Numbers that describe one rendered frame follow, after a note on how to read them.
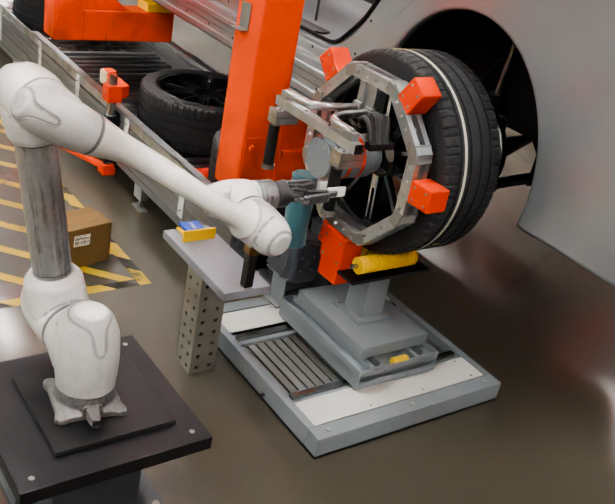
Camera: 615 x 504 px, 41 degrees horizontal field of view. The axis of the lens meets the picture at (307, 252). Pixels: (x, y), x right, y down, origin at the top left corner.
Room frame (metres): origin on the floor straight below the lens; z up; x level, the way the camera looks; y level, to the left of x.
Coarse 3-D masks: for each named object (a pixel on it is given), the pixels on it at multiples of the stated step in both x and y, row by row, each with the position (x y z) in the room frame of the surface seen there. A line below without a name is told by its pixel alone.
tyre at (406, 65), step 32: (384, 64) 2.57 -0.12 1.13; (416, 64) 2.48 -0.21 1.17; (448, 64) 2.57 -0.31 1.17; (448, 96) 2.42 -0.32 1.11; (480, 96) 2.50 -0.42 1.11; (448, 128) 2.34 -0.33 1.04; (480, 128) 2.42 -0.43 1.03; (448, 160) 2.30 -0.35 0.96; (480, 160) 2.39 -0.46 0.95; (480, 192) 2.38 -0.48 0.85; (416, 224) 2.34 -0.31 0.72
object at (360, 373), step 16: (288, 304) 2.65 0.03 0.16; (288, 320) 2.64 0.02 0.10; (304, 320) 2.57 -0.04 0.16; (304, 336) 2.56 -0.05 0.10; (320, 336) 2.49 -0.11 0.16; (320, 352) 2.47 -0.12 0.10; (336, 352) 2.41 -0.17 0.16; (352, 352) 2.43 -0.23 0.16; (400, 352) 2.51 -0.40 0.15; (416, 352) 2.49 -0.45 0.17; (432, 352) 2.52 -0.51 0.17; (336, 368) 2.40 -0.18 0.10; (352, 368) 2.34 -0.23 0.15; (368, 368) 2.35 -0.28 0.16; (384, 368) 2.37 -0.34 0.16; (400, 368) 2.42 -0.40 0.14; (416, 368) 2.48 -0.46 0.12; (432, 368) 2.53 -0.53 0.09; (352, 384) 2.32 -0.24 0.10; (368, 384) 2.34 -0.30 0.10
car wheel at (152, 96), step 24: (168, 72) 4.12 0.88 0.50; (192, 72) 4.20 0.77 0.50; (144, 96) 3.78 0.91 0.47; (168, 96) 3.73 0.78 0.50; (192, 96) 3.87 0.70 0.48; (216, 96) 4.03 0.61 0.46; (144, 120) 3.76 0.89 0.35; (168, 120) 3.67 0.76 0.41; (192, 120) 3.65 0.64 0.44; (216, 120) 3.66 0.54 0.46; (168, 144) 3.66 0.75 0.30; (192, 144) 3.65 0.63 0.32
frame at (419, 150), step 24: (360, 72) 2.53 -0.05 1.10; (384, 72) 2.51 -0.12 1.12; (336, 96) 2.67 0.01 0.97; (408, 120) 2.34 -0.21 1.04; (408, 144) 2.31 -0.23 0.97; (408, 168) 2.29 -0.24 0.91; (408, 192) 2.27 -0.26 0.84; (336, 216) 2.50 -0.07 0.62; (408, 216) 2.29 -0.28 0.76; (360, 240) 2.39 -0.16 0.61
